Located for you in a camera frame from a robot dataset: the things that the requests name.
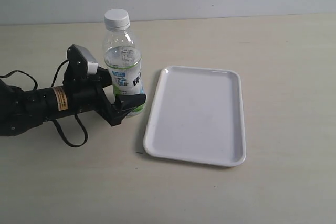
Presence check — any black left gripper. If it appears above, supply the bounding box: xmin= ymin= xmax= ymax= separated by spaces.
xmin=62 ymin=66 xmax=146 ymax=126

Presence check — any clear plastic drink bottle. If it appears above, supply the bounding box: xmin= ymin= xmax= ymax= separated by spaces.
xmin=102 ymin=22 xmax=146 ymax=118

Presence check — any white bottle cap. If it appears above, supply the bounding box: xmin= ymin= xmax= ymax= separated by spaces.
xmin=104 ymin=9 xmax=130 ymax=31

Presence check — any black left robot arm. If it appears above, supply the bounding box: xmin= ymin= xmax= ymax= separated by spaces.
xmin=1 ymin=67 xmax=146 ymax=136

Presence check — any white rectangular plastic tray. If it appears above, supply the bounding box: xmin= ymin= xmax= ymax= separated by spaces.
xmin=143 ymin=66 xmax=246 ymax=167

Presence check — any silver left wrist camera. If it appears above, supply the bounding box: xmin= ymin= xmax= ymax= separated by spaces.
xmin=67 ymin=44 xmax=98 ymax=77

